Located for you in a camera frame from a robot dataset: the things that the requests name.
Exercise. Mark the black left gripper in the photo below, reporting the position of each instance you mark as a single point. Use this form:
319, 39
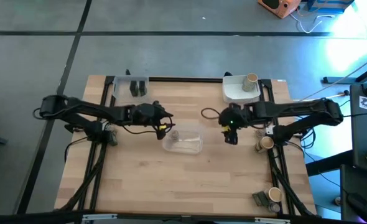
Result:
144, 113

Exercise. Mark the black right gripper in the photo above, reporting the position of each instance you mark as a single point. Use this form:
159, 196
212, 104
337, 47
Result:
236, 116

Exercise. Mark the cardboard spice tube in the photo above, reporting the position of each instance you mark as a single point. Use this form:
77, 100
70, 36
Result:
274, 194
267, 143
249, 82

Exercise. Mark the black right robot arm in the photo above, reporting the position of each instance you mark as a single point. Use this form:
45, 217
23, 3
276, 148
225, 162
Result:
295, 109

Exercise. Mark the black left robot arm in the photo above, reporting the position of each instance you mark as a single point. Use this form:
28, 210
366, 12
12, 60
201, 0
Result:
87, 109

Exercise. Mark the white plastic bin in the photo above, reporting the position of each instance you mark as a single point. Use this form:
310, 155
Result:
233, 93

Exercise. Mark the clear plastic bin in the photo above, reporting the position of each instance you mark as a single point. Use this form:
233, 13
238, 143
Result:
189, 143
122, 93

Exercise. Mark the black desk foot bar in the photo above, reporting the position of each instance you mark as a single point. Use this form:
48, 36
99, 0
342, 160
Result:
326, 163

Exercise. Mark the thin pale rod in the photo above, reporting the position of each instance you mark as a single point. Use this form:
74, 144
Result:
339, 95

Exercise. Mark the black stand leg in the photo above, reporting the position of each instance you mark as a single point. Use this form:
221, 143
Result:
336, 80

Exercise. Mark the orange speaker box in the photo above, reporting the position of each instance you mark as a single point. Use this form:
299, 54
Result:
280, 6

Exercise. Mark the small round metal object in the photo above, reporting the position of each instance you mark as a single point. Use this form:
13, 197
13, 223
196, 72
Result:
337, 200

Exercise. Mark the black low desk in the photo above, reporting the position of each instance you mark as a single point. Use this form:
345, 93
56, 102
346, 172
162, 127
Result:
357, 186

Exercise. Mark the blue box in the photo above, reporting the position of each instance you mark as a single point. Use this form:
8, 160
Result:
329, 4

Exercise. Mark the black computer mouse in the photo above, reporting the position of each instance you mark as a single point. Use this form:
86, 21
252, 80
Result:
360, 205

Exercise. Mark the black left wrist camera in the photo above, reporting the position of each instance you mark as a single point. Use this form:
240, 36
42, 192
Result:
161, 134

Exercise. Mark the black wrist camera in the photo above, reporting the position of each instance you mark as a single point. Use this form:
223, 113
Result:
161, 134
231, 137

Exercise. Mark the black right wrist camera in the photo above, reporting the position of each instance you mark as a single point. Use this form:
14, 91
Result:
231, 137

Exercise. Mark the white metal bracket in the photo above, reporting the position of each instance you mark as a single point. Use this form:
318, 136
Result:
269, 130

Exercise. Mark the black aluminium table frame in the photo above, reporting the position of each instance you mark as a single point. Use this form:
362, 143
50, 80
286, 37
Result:
186, 79

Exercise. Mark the silver metal bracket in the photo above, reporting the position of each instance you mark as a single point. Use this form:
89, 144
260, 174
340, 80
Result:
272, 221
99, 216

